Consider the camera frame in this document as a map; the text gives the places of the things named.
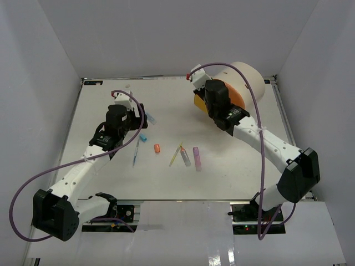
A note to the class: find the round three-drawer storage box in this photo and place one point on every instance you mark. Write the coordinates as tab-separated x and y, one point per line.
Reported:
242	87

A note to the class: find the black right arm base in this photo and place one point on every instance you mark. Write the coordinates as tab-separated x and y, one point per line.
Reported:
245	219

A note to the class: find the thin yellow highlighter pen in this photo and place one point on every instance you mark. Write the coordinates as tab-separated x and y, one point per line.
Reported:
175	154

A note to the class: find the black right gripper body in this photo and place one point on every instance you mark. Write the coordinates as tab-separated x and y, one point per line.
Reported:
202	92

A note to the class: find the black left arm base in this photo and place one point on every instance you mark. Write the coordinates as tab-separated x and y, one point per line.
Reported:
121	217

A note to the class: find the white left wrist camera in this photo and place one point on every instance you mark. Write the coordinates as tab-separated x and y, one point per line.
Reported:
123	99

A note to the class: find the orange highlighter cap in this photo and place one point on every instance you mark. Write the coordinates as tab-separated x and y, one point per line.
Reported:
157	148

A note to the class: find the light blue highlighter cap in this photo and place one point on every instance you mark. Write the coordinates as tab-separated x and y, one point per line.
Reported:
142	138

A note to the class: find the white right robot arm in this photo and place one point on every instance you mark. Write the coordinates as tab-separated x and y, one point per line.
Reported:
299	169

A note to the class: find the orange tipped highlighter body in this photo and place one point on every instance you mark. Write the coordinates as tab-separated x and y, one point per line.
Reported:
185	157

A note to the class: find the pink purple highlighter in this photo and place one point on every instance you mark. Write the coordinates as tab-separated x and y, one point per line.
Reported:
197	159

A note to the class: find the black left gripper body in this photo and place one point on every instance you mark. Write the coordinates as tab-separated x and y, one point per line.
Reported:
133	122

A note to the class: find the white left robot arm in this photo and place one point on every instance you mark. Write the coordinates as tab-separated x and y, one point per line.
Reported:
58	211

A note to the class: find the light blue highlighter body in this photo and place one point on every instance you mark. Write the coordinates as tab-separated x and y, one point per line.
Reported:
151	119

